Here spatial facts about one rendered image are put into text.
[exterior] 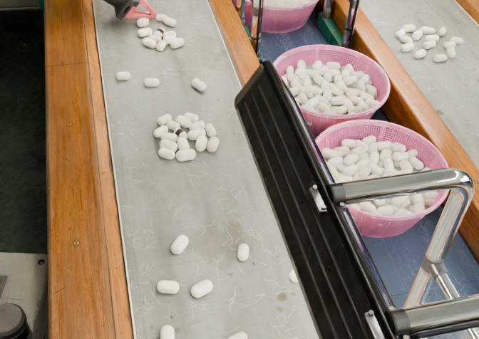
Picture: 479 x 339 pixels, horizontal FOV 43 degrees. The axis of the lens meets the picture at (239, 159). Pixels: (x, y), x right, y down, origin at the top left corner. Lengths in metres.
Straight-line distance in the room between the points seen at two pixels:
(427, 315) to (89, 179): 0.73
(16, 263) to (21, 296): 0.09
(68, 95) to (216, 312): 0.59
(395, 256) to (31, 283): 0.74
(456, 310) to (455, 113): 0.89
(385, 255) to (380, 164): 0.19
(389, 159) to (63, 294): 0.66
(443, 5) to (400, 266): 0.88
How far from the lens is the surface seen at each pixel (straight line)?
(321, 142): 1.21
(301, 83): 1.41
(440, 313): 0.55
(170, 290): 0.97
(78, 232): 1.04
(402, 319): 0.53
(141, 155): 1.19
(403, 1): 1.78
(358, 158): 1.22
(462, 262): 1.19
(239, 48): 1.44
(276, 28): 1.66
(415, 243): 1.19
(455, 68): 1.55
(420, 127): 1.30
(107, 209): 1.07
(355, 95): 1.38
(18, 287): 1.36
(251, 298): 0.98
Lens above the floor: 1.55
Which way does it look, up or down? 44 degrees down
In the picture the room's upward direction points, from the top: 4 degrees clockwise
